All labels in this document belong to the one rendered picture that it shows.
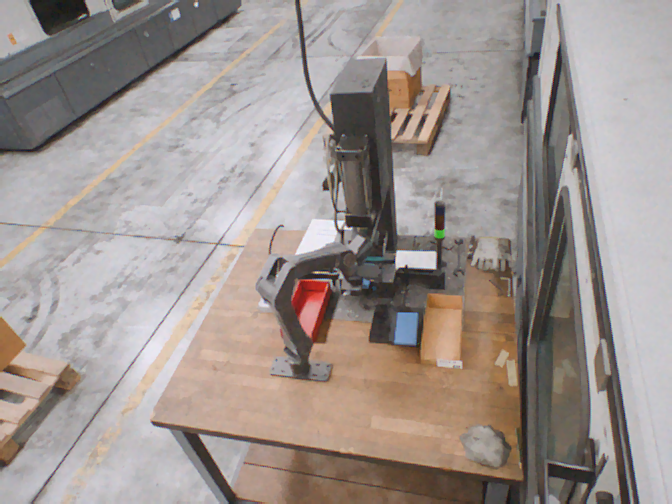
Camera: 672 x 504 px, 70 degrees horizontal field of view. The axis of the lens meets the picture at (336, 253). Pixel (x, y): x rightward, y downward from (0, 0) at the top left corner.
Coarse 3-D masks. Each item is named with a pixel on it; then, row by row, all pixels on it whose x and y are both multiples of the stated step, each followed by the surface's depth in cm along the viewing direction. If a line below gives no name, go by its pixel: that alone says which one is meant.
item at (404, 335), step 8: (400, 312) 168; (408, 312) 168; (400, 320) 166; (408, 320) 166; (416, 320) 165; (400, 328) 163; (408, 328) 163; (416, 328) 162; (400, 336) 161; (408, 336) 160; (416, 336) 160; (400, 344) 158; (408, 344) 157
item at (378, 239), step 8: (376, 216) 170; (376, 224) 168; (344, 232) 172; (352, 232) 165; (360, 232) 164; (368, 232) 164; (376, 232) 167; (384, 232) 169; (336, 240) 169; (344, 240) 169; (352, 240) 161; (368, 240) 160; (376, 240) 164; (384, 240) 166; (376, 248) 163; (384, 248) 166
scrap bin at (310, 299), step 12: (300, 288) 184; (312, 288) 184; (324, 288) 183; (300, 300) 182; (312, 300) 181; (324, 300) 175; (300, 312) 178; (312, 312) 177; (324, 312) 175; (312, 324) 172; (312, 336) 164
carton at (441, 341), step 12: (432, 300) 169; (444, 300) 167; (456, 300) 166; (432, 312) 169; (444, 312) 169; (456, 312) 168; (432, 324) 165; (444, 324) 165; (456, 324) 164; (432, 336) 161; (444, 336) 161; (456, 336) 160; (432, 348) 158; (444, 348) 157; (456, 348) 156; (432, 360) 152; (444, 360) 150; (456, 360) 153
